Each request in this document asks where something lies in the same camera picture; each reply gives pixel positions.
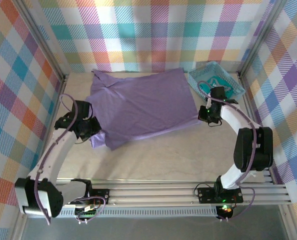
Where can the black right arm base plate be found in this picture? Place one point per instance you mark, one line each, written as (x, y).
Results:
(206, 196)

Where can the purple t-shirt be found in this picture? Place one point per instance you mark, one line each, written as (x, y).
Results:
(143, 105)

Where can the small black controller board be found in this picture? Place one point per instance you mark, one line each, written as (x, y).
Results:
(226, 211)
(86, 214)

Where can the teal t-shirt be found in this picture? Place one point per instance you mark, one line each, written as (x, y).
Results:
(229, 91)

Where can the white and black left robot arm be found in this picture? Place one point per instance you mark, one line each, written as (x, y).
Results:
(56, 155)

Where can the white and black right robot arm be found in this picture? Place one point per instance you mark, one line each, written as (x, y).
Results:
(253, 150)

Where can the aluminium table side rail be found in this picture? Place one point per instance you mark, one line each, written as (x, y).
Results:
(248, 105)
(63, 86)

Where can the long aluminium base rail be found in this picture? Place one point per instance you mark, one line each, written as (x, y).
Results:
(151, 195)

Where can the light blue plastic basket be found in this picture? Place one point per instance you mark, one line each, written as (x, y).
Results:
(201, 72)

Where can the aluminium frame post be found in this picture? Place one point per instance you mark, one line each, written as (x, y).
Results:
(42, 37)
(262, 37)

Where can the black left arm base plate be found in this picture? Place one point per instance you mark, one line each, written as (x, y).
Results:
(103, 196)

